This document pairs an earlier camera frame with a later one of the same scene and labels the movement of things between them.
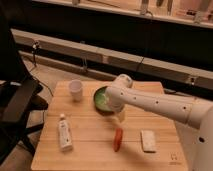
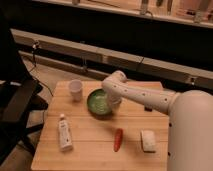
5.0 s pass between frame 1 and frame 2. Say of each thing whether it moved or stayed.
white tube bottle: stayed
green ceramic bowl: moved
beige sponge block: stayed
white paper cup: stayed
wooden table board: stayed
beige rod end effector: moved
